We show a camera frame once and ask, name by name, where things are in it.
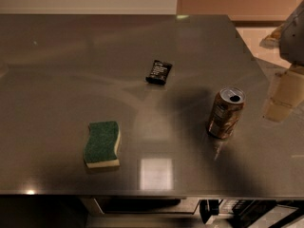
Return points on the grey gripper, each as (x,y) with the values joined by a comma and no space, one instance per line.
(293,42)

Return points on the orange soda can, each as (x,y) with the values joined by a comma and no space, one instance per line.
(226,111)

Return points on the black rxbar chocolate bar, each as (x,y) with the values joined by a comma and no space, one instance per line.
(159,73)

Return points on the dark objects under table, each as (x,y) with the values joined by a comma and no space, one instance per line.
(252,213)

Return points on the green and yellow sponge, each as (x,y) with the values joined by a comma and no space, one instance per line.
(102,145)

